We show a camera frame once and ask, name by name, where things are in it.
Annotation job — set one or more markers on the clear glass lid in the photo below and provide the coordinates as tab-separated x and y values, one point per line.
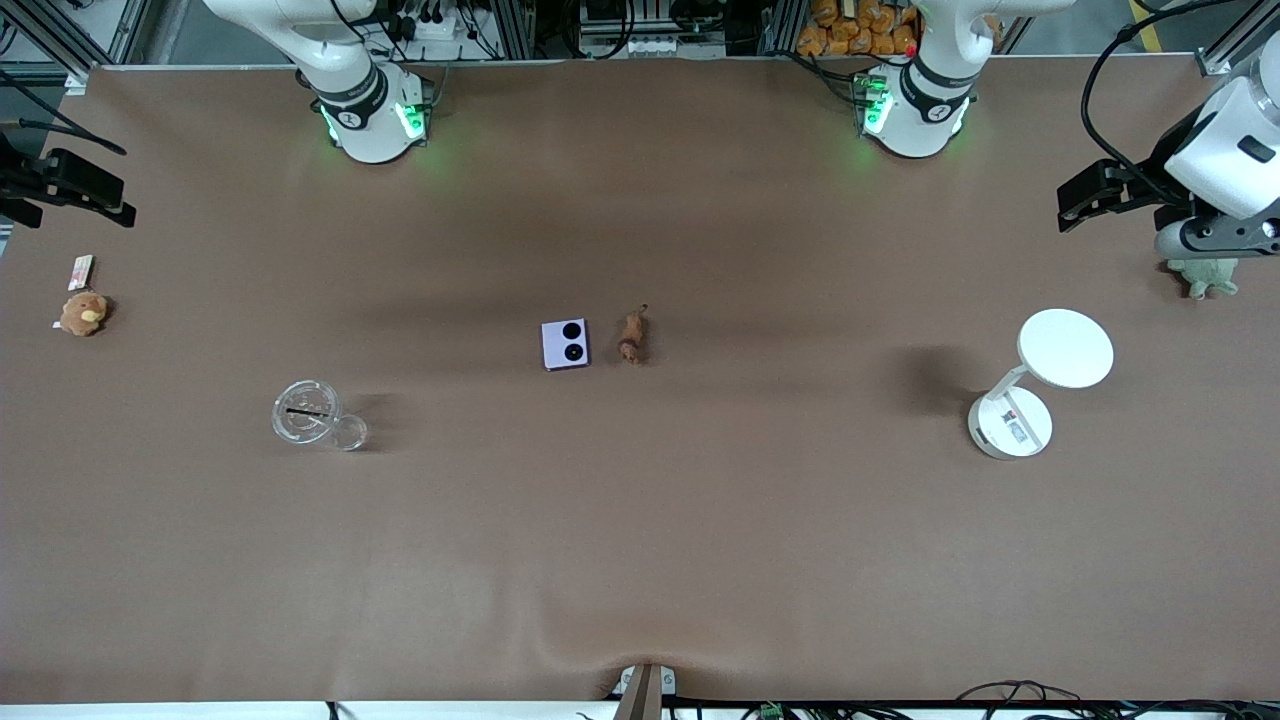
350	433

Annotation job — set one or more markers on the clear plastic cup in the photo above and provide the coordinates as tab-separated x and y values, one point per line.
303	412

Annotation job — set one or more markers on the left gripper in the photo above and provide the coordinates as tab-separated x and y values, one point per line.
1160	163

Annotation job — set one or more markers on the orange plush toy pile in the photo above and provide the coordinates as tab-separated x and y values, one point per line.
850	28

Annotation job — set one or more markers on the small printed card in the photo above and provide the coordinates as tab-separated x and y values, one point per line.
80	272

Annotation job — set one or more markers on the white box with black dots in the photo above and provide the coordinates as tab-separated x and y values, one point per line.
565	343

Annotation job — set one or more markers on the white power strip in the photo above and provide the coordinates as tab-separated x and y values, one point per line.
430	28

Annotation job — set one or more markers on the brown lion statue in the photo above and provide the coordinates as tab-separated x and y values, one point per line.
632	340

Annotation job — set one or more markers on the brown table cover sheet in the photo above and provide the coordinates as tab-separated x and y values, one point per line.
640	540

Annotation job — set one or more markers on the aluminium frame post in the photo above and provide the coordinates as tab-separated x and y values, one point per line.
60	50
1225	55

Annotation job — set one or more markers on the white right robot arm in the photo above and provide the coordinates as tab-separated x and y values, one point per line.
365	120

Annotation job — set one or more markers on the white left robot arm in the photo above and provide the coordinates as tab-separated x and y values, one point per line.
920	125

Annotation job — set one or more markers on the white round desk lamp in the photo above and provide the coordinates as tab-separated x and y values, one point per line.
1062	350

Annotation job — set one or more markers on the brown plush toy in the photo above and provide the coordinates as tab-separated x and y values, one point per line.
82	314

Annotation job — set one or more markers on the green turtle plush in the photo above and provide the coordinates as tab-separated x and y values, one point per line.
1208	278

